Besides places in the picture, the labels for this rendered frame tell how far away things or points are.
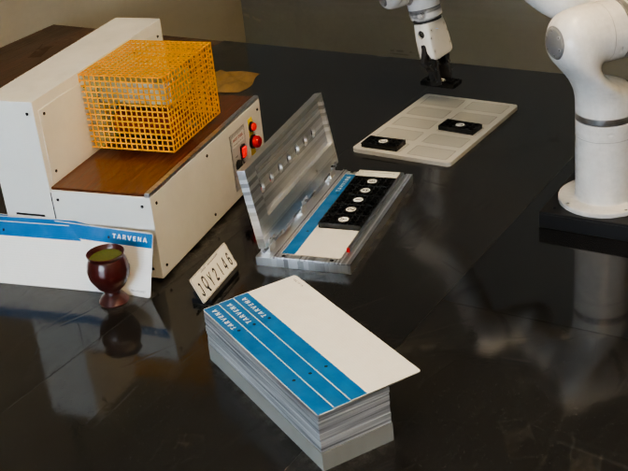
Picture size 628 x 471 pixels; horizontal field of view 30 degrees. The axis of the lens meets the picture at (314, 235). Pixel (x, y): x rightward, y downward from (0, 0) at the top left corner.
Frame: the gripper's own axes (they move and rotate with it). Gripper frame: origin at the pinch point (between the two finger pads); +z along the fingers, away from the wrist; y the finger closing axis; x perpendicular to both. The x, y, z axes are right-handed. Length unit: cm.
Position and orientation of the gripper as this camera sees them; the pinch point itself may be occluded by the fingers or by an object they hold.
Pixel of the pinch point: (440, 75)
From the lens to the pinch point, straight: 313.0
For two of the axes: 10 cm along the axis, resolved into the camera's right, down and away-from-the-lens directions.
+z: 2.6, 9.1, 3.3
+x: -7.9, 0.1, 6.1
